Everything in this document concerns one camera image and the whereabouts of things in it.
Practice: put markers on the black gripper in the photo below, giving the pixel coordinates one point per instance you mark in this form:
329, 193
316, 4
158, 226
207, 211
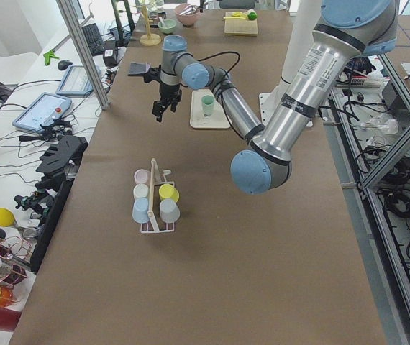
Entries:
169, 92

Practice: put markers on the green cup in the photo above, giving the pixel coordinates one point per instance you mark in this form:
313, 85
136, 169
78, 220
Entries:
207, 104

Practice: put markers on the cream rabbit tray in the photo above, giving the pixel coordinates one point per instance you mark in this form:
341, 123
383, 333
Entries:
199, 120

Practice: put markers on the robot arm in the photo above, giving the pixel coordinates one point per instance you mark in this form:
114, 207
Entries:
326, 36

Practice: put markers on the wooden cup tree stand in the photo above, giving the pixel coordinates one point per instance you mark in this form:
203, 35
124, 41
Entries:
148, 39

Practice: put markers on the pink cup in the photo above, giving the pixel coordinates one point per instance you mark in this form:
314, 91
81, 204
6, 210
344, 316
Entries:
142, 176

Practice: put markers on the yellow cup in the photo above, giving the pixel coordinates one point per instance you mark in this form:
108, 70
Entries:
168, 191

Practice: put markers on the white cup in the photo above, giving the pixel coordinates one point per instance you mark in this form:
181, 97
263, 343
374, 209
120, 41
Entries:
141, 191

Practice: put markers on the blue cup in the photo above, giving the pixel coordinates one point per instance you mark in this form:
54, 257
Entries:
140, 210

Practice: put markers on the grey cup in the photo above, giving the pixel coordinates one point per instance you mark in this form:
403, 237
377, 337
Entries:
169, 211

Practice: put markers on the grey folded cloths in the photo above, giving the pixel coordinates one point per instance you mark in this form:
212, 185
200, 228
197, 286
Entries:
138, 69

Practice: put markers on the black power adapter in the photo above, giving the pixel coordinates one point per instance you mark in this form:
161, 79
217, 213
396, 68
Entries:
110, 58

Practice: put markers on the green bowl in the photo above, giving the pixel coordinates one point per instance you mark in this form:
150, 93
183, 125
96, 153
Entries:
167, 26

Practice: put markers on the pink bowl of ice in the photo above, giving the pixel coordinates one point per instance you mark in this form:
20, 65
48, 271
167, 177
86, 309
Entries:
186, 20

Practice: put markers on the far teach pendant tablet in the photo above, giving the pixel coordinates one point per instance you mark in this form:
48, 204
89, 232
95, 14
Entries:
75, 82

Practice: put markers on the teach pendant tablet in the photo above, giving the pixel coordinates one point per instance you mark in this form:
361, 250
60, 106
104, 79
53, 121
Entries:
75, 82
42, 112

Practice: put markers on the metal scoop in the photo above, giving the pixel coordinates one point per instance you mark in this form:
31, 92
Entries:
192, 9

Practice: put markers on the black keyboard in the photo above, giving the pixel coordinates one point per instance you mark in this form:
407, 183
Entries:
93, 39

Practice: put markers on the wooden cutting board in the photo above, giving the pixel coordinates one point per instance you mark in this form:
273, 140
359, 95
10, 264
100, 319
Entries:
240, 26

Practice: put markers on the black computer mouse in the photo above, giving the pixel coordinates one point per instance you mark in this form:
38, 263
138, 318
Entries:
63, 64

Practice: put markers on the near teach pendant tablet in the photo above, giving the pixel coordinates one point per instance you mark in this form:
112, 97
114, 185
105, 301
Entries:
42, 112

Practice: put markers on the green clamp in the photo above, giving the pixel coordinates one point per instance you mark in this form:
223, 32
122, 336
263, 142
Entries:
48, 56

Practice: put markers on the yellow lemon upper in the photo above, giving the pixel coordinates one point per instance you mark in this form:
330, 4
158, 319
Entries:
6, 218

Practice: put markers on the white wire cup rack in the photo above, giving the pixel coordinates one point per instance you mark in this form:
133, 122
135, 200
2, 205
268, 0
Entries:
157, 178

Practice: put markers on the black bracket stand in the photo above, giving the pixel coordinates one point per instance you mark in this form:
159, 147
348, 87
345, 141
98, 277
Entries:
54, 160

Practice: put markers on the aluminium frame post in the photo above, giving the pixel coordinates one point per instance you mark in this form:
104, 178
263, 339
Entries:
70, 18

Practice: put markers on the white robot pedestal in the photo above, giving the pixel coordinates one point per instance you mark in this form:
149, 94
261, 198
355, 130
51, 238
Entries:
284, 72

